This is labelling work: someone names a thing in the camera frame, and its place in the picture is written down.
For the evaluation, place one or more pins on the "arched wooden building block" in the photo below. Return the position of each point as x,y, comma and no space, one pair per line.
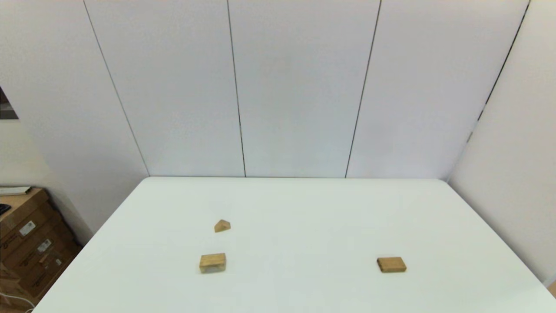
212,261

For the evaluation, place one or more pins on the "rectangular wooden building block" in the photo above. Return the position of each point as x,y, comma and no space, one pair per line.
391,264

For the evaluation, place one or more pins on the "triangular wooden building block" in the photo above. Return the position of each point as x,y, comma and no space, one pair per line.
222,227

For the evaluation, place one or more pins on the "white flat strip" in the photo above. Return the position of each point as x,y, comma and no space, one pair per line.
15,190

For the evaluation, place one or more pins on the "black handheld device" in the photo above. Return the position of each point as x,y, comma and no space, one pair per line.
3,209

